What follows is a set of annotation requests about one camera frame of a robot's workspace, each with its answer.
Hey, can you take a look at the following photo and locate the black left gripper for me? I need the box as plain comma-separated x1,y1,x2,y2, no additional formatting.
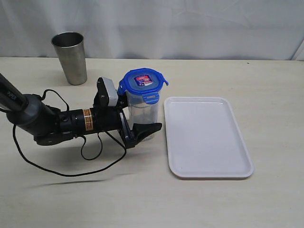
93,92,162,149

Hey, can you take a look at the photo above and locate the clear tall plastic container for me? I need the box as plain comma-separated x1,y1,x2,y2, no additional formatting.
126,91,159,128

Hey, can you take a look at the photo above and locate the blue plastic container lid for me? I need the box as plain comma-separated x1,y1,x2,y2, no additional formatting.
117,68,169,105

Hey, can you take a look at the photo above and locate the stainless steel tumbler cup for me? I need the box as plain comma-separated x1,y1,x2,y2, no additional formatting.
51,32,87,86

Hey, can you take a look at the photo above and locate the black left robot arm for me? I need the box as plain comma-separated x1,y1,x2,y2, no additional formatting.
0,76,162,149

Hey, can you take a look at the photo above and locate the white rectangular plastic tray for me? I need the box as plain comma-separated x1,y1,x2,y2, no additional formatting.
164,96,254,180

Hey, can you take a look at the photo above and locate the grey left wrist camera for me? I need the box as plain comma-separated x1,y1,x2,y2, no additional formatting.
96,77,118,107

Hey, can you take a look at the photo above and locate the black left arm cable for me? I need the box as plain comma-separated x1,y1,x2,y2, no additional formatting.
11,89,128,177

